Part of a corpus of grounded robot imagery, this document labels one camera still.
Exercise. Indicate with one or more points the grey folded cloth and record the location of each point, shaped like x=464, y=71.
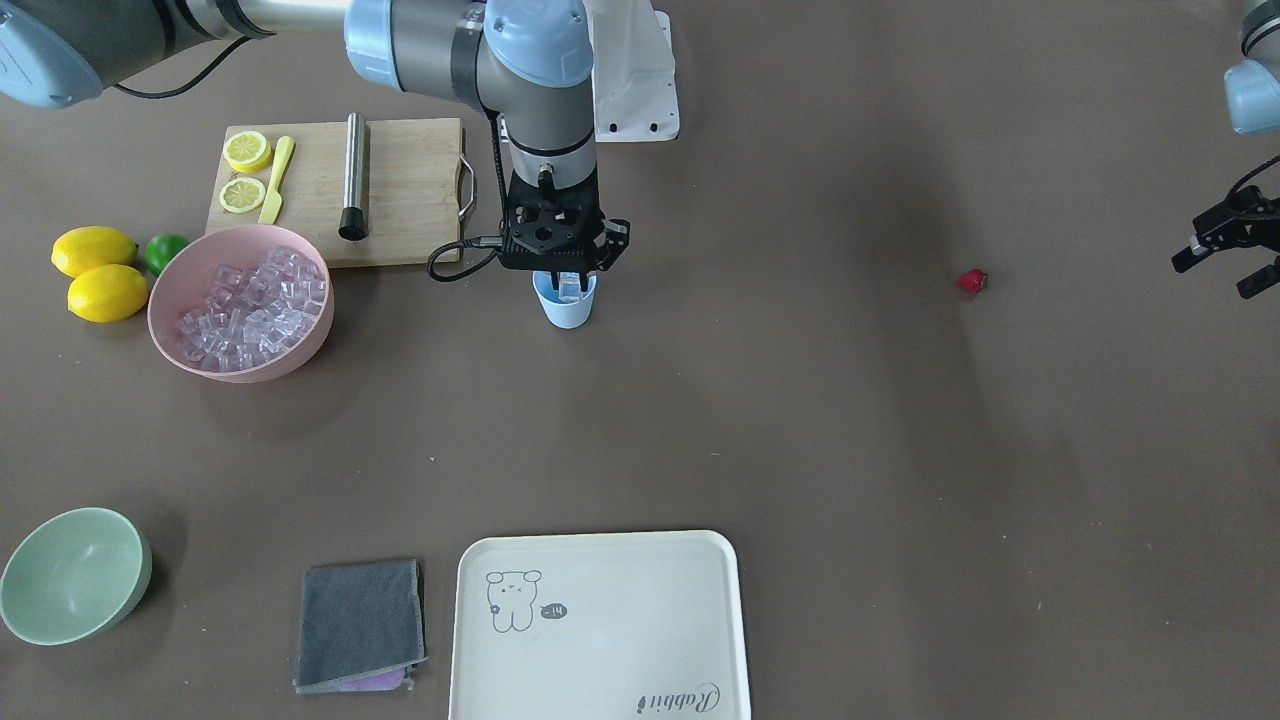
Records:
x=361, y=627

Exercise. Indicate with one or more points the red strawberry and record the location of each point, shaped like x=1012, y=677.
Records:
x=973, y=282

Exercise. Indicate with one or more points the lemon half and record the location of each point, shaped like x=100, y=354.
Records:
x=247, y=151
x=241, y=195

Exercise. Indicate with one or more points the lower whole lemon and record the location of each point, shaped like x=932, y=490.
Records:
x=107, y=293

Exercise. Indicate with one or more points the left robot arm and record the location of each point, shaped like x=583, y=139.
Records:
x=1252, y=86

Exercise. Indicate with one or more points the pile of ice cubes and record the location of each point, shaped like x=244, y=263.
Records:
x=253, y=316

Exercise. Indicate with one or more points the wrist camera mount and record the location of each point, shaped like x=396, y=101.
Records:
x=1228, y=224
x=574, y=258

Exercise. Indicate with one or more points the upper lemon half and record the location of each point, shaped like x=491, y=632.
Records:
x=247, y=151

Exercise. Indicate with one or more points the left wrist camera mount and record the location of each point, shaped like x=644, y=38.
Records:
x=1228, y=224

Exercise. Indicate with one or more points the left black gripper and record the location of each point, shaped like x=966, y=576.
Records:
x=1229, y=225

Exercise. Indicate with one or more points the wooden cutting board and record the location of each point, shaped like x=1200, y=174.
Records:
x=413, y=189

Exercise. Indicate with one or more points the upper whole lemon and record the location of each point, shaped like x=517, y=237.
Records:
x=75, y=252

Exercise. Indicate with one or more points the green lime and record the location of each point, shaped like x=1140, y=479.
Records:
x=161, y=249

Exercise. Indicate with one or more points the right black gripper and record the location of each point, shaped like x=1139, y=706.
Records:
x=614, y=243

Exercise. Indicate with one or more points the green bowl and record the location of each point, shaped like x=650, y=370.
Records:
x=74, y=577

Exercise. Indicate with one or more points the lower lemon half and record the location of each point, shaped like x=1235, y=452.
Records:
x=241, y=195

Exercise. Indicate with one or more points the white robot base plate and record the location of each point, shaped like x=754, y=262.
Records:
x=634, y=84

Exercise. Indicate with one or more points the pink bowl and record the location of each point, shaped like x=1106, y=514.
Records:
x=188, y=277

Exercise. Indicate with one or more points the cream rabbit tray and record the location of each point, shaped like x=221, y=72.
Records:
x=640, y=625

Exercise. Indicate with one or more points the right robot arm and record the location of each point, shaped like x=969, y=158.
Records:
x=527, y=65

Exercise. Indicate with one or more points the steel muddler black tip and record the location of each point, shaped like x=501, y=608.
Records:
x=353, y=225

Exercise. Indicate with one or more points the yellow plastic knife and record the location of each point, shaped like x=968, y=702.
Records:
x=273, y=199

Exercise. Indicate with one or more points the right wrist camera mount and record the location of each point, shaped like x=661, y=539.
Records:
x=574, y=258

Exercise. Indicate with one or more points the blue paper cup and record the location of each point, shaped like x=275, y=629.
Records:
x=566, y=316

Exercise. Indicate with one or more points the whole lemon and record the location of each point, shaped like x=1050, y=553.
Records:
x=75, y=252
x=107, y=293

